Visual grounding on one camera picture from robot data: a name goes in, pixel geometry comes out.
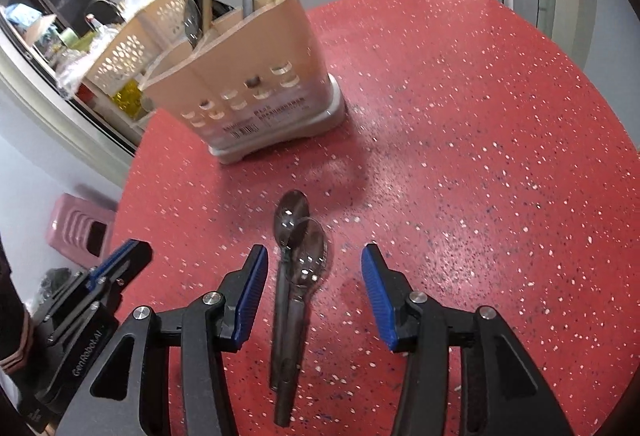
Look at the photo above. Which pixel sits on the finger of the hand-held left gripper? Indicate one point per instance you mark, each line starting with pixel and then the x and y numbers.
pixel 67 293
pixel 117 261

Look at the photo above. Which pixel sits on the white perforated plastic basket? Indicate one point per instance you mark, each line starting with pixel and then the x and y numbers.
pixel 135 46

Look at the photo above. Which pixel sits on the beige plastic utensil holder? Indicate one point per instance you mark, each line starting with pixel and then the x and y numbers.
pixel 250 46

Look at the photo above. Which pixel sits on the metal kitchen faucet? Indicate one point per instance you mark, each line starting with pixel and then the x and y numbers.
pixel 102 6

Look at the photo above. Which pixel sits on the yellow oil bottle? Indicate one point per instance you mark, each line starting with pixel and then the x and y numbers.
pixel 127 96

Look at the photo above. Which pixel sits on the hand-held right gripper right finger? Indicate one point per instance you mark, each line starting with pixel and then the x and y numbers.
pixel 380 296

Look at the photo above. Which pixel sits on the pink plastic stool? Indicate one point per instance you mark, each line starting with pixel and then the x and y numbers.
pixel 82 231

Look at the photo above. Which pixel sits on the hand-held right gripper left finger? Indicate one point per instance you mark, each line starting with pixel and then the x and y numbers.
pixel 250 296

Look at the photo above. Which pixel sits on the cardboard box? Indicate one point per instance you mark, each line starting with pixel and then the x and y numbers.
pixel 40 29

